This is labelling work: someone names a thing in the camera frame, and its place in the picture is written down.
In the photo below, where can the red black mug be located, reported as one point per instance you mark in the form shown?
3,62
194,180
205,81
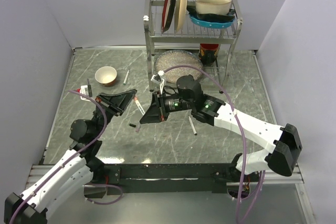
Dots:
208,53

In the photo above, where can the speckled grey plate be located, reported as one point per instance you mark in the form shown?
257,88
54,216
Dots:
173,58

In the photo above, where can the white marker black tip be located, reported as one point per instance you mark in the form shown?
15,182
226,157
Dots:
192,125

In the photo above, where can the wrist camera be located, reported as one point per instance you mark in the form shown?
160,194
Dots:
85,90
158,77

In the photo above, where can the white pen orange cap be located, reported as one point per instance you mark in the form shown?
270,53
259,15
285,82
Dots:
141,109

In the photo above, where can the blue dotted dish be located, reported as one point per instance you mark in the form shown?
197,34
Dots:
212,25

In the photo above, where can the cream ceramic bowl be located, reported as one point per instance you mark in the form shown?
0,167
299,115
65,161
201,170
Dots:
217,7

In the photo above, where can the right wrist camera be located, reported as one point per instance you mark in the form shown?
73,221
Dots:
158,77

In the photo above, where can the green tipped white pen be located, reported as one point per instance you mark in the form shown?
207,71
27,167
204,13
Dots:
126,77

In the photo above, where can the red black plate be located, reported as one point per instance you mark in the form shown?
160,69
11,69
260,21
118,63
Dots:
167,14

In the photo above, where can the steel dish rack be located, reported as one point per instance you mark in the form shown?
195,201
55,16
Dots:
189,37

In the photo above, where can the black dish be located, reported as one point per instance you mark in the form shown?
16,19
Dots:
211,17

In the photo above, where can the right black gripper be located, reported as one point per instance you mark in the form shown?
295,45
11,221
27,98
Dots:
153,114

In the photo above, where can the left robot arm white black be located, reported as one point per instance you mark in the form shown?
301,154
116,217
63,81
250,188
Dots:
77,167

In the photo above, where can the beige plate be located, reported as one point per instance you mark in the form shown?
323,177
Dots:
179,16

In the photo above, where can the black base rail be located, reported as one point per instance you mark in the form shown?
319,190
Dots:
167,178

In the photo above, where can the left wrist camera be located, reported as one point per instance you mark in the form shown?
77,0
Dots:
85,90

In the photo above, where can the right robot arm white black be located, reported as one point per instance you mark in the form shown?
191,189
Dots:
281,145

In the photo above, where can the small cream bowl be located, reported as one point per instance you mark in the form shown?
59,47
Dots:
106,76

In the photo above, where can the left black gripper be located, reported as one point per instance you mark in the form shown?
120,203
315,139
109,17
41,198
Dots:
116,104

